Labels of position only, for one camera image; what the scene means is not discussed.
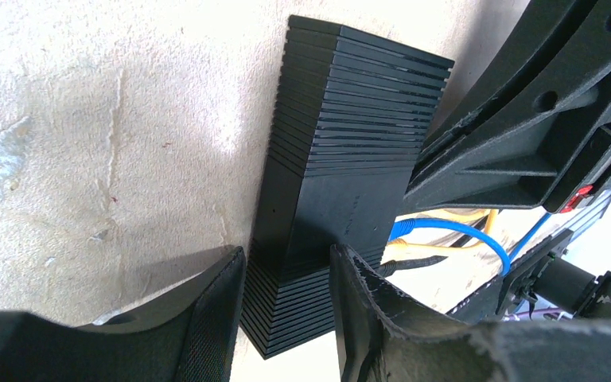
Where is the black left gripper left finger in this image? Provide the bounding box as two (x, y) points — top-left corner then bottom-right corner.
(0, 247), (247, 381)

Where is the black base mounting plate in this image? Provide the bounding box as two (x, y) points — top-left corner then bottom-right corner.
(446, 188), (611, 323)

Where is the blue ethernet cable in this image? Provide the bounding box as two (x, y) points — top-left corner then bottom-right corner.
(387, 213), (551, 277)

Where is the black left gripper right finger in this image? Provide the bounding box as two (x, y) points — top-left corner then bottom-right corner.
(329, 244), (611, 381)

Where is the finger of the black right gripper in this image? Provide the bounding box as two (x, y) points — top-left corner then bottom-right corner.
(423, 1), (596, 154)
(400, 1), (611, 214)

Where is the black network switch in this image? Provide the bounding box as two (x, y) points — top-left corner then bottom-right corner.
(240, 15), (454, 359)

